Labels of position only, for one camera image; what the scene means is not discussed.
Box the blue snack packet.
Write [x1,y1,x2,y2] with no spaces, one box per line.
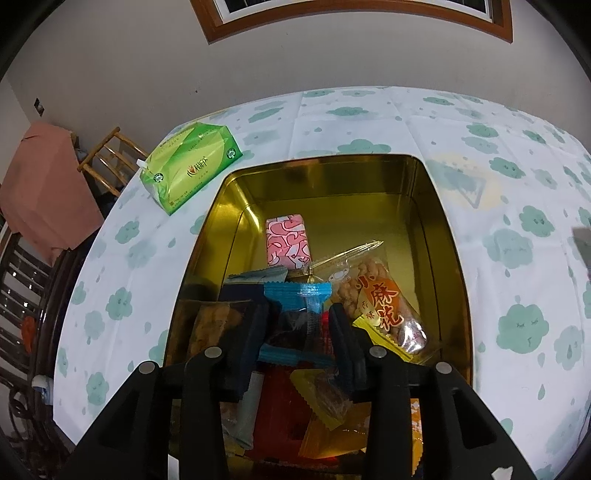
[257,282,334,368]

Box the red snack packet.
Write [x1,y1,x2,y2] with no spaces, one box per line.
[252,369,333,460]

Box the salmon pink cloth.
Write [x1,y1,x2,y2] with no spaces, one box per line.
[0,121,105,266]

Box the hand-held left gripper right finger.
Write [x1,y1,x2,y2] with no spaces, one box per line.
[329,302,539,480]

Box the pink patterned snack packet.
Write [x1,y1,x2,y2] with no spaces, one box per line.
[265,213,311,270]

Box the orange label fried twist packet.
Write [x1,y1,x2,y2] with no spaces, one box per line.
[310,239,429,357]

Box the navy and light blue packet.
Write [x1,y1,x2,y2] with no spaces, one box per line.
[219,267,289,450]

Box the green tissue pack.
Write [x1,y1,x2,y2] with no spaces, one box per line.
[139,121,244,217]

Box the dark wooden chair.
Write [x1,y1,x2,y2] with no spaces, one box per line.
[0,217,93,462]

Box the brown framed window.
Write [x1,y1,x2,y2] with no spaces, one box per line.
[189,0,514,45]

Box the clear fried twist packet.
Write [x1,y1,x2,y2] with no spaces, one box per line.
[188,299,254,365]

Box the cloud printed tablecloth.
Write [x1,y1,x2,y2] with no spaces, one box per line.
[53,85,591,480]

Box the red tin box gold inside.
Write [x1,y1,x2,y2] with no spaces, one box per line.
[164,154,476,480]

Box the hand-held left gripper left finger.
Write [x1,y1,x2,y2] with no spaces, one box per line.
[60,300,271,480]

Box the light wooden chair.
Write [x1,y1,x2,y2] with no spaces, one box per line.
[76,127,151,204]

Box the orange snack packet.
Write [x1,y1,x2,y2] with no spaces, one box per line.
[299,397,424,476]

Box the small yellow snack packet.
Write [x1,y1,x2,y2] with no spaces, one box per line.
[290,367,355,431]
[352,316,416,364]

